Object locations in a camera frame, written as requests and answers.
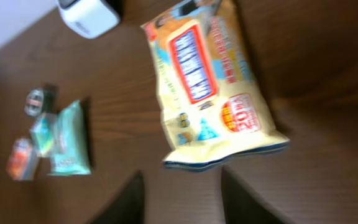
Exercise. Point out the teal wet wipes pack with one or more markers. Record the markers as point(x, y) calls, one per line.
point(70, 156)

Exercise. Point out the dark green round-logo packet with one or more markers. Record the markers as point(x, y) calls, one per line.
point(38, 101)

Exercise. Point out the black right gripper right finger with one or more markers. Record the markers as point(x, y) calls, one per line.
point(240, 206)

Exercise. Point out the orange tissue pack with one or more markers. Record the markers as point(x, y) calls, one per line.
point(23, 160)

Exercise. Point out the white barcode scanner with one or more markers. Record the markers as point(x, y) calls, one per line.
point(89, 18)

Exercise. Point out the small teal tissue pack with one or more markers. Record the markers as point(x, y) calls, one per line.
point(42, 134)

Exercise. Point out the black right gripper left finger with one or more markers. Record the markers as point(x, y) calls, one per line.
point(129, 205)

